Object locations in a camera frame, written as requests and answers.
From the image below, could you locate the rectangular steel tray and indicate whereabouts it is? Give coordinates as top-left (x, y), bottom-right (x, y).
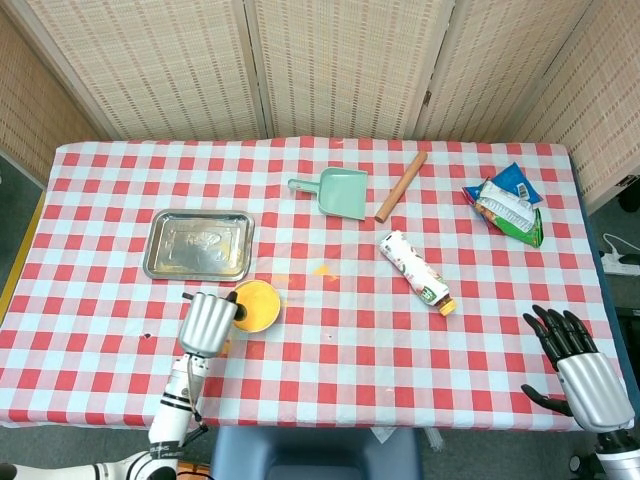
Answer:
top-left (142, 208), bottom-right (256, 284)

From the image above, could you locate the black equipment with label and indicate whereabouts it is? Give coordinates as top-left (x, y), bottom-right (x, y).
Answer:
top-left (618, 174), bottom-right (640, 211)

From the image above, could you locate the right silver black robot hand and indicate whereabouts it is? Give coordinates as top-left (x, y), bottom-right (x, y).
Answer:
top-left (521, 304), bottom-right (636, 431)

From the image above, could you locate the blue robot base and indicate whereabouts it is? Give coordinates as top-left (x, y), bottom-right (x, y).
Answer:
top-left (209, 425), bottom-right (424, 480)

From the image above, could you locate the wooden rolling pin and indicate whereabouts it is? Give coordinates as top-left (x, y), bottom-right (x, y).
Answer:
top-left (374, 150), bottom-right (429, 223)

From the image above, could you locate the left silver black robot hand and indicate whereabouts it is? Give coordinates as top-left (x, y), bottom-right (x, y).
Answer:
top-left (178, 292), bottom-right (249, 359)

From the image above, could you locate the woven folding screen panel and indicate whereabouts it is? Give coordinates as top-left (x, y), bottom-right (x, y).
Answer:
top-left (243, 0), bottom-right (456, 141)
top-left (4, 0), bottom-right (269, 142)
top-left (0, 9), bottom-right (109, 186)
top-left (512, 0), bottom-right (640, 216)
top-left (413, 0), bottom-right (609, 144)

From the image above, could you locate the white power strip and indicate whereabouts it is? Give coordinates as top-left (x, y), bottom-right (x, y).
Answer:
top-left (601, 252), bottom-right (640, 276)

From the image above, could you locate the white bottle with orange cap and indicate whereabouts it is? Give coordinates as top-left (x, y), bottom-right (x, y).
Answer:
top-left (378, 229), bottom-right (457, 316)

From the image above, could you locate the blue snack bag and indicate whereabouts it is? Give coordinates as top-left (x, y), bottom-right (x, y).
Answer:
top-left (461, 162), bottom-right (545, 221)

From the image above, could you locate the yellow bowl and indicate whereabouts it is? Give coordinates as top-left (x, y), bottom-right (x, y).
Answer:
top-left (230, 279), bottom-right (283, 335)

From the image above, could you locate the green white snack bag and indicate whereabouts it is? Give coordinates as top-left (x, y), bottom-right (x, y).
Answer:
top-left (474, 179), bottom-right (544, 249)

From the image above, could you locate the red white checkered tablecloth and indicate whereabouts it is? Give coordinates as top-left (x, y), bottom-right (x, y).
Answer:
top-left (0, 135), bottom-right (631, 434)

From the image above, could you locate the green plastic scoop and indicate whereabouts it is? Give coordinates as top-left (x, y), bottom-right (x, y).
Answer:
top-left (287, 167), bottom-right (369, 222)

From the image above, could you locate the white power cable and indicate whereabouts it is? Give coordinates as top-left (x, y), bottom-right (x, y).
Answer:
top-left (602, 232), bottom-right (631, 256)

